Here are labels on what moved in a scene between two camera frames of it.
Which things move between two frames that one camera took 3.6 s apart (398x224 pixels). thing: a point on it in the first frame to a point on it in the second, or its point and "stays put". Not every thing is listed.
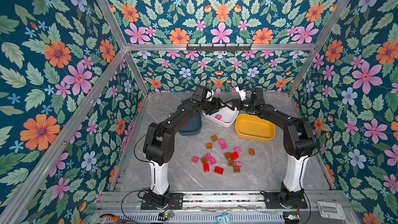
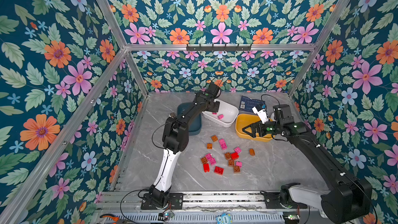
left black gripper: [215, 107] to [216, 103]
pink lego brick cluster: [212, 160] stays put
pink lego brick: [237, 150] stays put
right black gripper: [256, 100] to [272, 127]
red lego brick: [206, 167] stays put
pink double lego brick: [224, 145] stays put
